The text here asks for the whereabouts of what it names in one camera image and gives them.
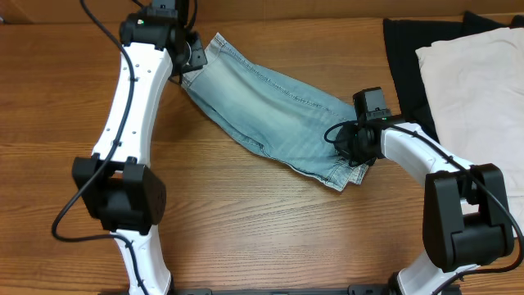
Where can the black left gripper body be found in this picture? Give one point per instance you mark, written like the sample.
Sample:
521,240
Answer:
197,56

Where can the black cloth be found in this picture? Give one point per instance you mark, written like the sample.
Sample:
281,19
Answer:
402,38

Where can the beige folded garment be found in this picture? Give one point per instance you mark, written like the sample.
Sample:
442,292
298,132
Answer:
474,87

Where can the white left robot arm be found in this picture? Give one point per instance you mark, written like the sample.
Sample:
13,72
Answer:
157,44

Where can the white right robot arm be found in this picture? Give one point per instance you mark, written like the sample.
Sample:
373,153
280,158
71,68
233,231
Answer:
466,224

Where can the light blue denim shorts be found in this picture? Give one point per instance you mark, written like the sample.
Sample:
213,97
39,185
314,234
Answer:
273,115

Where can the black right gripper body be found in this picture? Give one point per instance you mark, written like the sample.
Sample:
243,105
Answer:
350,144

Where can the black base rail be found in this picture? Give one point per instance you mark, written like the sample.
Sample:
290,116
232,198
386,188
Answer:
282,291

